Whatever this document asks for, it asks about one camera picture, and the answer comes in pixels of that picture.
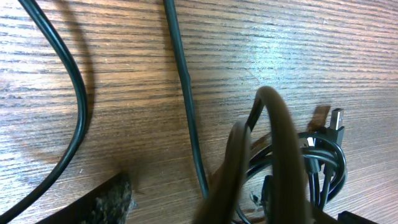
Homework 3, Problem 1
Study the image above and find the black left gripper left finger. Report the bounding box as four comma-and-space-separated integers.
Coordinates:
37, 172, 133, 224

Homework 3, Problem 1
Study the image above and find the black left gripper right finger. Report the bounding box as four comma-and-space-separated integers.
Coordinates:
338, 211, 377, 224

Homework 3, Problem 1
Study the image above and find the black USB cable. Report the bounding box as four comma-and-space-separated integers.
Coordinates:
0, 0, 348, 224

